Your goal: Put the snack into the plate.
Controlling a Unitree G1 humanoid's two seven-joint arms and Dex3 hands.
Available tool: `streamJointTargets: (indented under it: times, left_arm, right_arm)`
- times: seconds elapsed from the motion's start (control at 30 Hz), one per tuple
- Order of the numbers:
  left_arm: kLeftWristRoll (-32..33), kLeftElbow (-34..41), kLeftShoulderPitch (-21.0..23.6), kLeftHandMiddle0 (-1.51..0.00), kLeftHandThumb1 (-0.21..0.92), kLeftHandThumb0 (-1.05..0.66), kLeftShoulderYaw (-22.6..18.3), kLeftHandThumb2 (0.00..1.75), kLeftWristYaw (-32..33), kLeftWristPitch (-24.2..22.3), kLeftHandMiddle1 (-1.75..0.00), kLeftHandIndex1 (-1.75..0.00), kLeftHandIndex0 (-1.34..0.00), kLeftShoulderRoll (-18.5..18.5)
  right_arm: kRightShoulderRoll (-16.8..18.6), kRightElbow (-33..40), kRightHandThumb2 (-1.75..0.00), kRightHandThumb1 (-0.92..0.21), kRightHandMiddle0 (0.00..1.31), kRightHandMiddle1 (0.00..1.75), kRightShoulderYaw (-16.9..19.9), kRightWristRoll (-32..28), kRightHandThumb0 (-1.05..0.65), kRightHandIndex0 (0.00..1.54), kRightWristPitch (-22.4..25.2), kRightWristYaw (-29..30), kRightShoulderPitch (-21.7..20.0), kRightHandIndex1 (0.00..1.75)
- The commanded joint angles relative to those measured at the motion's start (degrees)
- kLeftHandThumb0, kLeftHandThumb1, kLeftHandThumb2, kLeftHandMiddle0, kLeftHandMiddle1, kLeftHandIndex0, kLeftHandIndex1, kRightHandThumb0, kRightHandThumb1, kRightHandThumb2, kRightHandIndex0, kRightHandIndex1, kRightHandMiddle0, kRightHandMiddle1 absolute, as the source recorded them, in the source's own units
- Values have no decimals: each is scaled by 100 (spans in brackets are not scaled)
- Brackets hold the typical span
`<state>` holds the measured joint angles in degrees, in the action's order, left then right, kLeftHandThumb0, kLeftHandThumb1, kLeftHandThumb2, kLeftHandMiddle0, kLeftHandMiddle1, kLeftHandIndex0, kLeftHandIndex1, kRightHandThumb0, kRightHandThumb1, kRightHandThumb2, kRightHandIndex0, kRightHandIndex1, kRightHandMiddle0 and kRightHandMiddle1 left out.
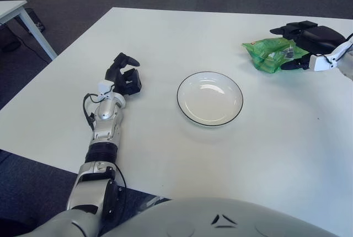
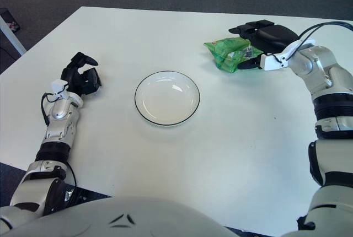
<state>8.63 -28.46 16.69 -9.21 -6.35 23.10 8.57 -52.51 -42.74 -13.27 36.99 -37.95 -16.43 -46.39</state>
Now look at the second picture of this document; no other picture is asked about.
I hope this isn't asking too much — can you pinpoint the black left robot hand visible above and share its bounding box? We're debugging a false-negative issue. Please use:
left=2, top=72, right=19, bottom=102
left=60, top=51, right=102, bottom=96

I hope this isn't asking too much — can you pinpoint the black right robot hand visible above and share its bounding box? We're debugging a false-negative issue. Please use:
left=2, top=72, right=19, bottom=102
left=228, top=19, right=300, bottom=70

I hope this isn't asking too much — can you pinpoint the green snack bag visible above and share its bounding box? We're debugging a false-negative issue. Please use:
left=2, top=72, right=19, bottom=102
left=203, top=37, right=265, bottom=74

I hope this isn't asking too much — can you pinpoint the white plate with black rim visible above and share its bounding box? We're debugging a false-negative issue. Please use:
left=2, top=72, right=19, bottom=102
left=134, top=70, right=201, bottom=128

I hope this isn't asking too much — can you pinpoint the white side table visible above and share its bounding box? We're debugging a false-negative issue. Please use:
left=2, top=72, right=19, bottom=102
left=0, top=16, right=27, bottom=56

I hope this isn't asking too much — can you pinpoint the black mesh wastebasket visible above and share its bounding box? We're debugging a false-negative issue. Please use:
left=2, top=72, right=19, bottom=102
left=0, top=7, right=22, bottom=33

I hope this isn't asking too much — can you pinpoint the grey robot torso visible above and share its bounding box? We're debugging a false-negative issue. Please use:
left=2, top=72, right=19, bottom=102
left=0, top=195, right=301, bottom=237

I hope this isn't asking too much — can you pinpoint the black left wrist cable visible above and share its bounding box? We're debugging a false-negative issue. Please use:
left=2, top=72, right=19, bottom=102
left=40, top=92, right=67, bottom=126

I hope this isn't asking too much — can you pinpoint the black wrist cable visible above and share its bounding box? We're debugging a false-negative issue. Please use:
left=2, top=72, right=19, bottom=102
left=40, top=92, right=67, bottom=126
left=299, top=21, right=353, bottom=42

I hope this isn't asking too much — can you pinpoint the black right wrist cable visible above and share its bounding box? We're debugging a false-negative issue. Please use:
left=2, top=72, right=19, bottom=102
left=299, top=21, right=353, bottom=42

